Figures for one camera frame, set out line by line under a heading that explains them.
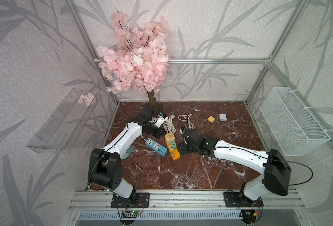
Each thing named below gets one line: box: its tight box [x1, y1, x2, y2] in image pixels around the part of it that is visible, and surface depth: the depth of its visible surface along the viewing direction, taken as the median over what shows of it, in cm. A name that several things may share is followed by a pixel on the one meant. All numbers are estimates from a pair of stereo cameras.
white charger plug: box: [219, 113, 228, 123], surface depth 110 cm
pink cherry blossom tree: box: [94, 10, 170, 113], surface depth 74 cm
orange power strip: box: [166, 144, 181, 161], surface depth 90 cm
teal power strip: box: [144, 137, 168, 157], surface depth 93 cm
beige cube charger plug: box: [164, 132, 176, 146], surface depth 91 cm
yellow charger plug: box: [207, 115, 216, 124], surface depth 110 cm
